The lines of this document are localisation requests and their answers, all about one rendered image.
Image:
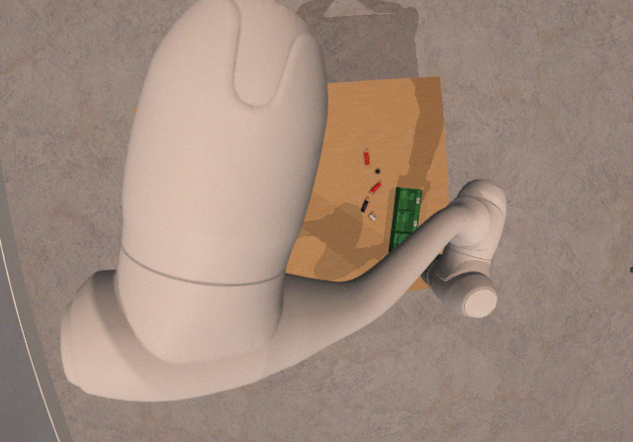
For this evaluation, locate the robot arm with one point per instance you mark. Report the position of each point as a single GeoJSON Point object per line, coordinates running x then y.
{"type": "Point", "coordinates": [220, 169]}

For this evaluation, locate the green three-compartment bin rack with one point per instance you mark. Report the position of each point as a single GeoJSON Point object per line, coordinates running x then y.
{"type": "Point", "coordinates": [407, 200]}

